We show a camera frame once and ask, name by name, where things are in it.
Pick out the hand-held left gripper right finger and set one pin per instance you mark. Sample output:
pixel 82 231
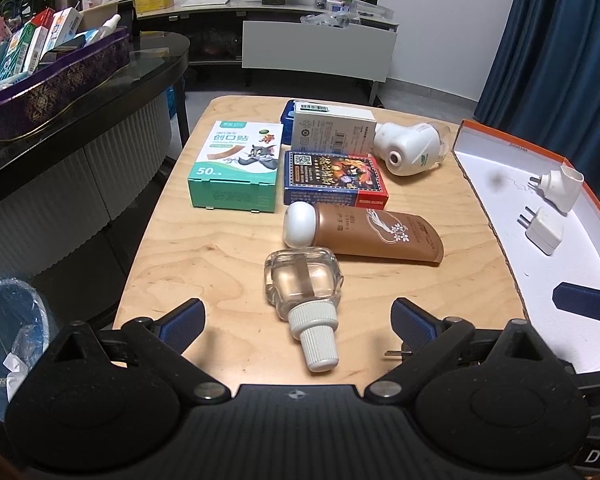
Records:
pixel 412 322

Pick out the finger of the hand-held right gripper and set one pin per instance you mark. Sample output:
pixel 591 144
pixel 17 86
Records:
pixel 585 304

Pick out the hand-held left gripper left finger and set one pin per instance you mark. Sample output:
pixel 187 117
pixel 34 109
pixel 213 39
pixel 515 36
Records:
pixel 182 321

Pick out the brown tube white cap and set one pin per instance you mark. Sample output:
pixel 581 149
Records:
pixel 375 232

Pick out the clear liquid bottle white cap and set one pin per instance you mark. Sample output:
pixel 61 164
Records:
pixel 302 280

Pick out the orange-rimmed white cardboard box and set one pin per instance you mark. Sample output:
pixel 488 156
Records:
pixel 500 210

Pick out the green cartoon bandage box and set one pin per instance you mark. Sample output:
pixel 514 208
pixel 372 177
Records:
pixel 235 160

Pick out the white plug-in heater with bottle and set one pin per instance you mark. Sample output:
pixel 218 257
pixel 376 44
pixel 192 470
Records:
pixel 405 150

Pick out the metal plug prong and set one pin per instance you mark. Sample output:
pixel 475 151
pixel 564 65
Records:
pixel 394 354

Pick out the white plug charger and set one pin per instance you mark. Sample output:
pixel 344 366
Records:
pixel 545 232

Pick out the playing card box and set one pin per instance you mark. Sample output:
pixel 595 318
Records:
pixel 330 175

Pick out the white box with barcode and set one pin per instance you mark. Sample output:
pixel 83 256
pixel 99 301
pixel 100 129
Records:
pixel 330 127

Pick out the black glass table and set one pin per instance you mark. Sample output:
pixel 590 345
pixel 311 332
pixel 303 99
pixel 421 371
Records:
pixel 80 135

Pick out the blue plastic bag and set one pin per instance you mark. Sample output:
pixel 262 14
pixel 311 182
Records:
pixel 172 100

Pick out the blue cartoon box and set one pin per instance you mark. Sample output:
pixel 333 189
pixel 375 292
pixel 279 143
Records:
pixel 286 120

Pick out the blue curtain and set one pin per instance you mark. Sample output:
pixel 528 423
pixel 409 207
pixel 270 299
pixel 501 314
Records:
pixel 545 45

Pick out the purple ornate box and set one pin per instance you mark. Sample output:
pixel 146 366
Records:
pixel 55 85

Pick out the white tv cabinet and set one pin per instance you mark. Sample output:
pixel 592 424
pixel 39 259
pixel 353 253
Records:
pixel 320 52

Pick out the white spray bottle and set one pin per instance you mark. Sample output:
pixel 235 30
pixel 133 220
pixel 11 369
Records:
pixel 109 25

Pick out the pile of medicine boxes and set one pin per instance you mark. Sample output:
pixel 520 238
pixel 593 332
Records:
pixel 30 45

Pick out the clear plastic packets clutter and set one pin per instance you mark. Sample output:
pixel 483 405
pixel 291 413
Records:
pixel 345 12

